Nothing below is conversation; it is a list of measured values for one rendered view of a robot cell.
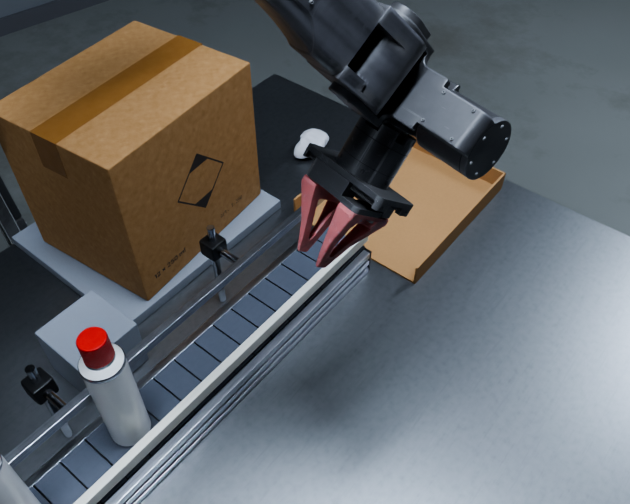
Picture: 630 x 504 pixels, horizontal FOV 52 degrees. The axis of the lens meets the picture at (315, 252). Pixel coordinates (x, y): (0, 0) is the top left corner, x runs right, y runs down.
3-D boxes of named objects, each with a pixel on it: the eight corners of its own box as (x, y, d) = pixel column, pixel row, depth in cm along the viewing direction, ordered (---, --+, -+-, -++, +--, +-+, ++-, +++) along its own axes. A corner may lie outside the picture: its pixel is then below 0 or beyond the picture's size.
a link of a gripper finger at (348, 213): (314, 279, 60) (366, 194, 58) (267, 236, 64) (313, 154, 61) (353, 280, 66) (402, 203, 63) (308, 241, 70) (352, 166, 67)
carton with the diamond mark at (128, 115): (148, 302, 101) (107, 169, 81) (43, 241, 110) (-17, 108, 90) (261, 193, 118) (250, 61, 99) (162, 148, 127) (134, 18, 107)
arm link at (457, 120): (385, -7, 52) (321, 82, 53) (497, 52, 46) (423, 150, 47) (433, 62, 62) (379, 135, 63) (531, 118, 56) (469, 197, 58)
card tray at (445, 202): (414, 284, 106) (417, 268, 104) (293, 215, 117) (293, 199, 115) (501, 188, 122) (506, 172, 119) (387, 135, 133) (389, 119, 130)
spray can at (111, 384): (129, 456, 81) (86, 367, 66) (102, 432, 83) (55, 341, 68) (160, 426, 84) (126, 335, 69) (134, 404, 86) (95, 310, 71)
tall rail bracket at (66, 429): (86, 467, 85) (48, 404, 73) (52, 435, 88) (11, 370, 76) (106, 449, 87) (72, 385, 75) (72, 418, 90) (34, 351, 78)
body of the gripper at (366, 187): (371, 215, 57) (416, 143, 55) (297, 158, 62) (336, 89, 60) (405, 222, 63) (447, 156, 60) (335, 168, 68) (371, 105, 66)
